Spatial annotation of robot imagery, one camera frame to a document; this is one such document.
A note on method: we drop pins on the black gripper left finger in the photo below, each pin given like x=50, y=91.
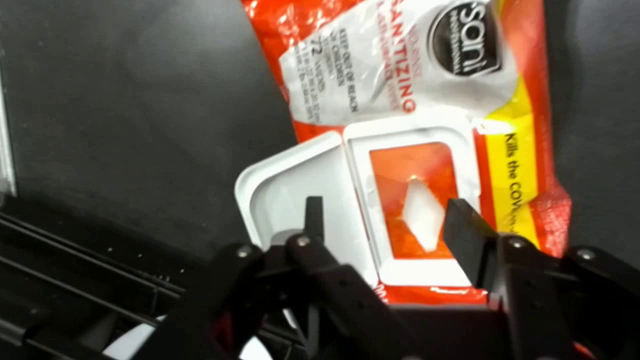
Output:
x=321, y=286

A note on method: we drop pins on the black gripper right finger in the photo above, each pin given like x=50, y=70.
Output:
x=532, y=300

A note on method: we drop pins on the orange chip bag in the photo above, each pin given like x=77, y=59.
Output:
x=372, y=80

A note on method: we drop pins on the white plate blue dots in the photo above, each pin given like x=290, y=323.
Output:
x=133, y=342

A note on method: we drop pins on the black dish rack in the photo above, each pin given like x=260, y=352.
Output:
x=67, y=280

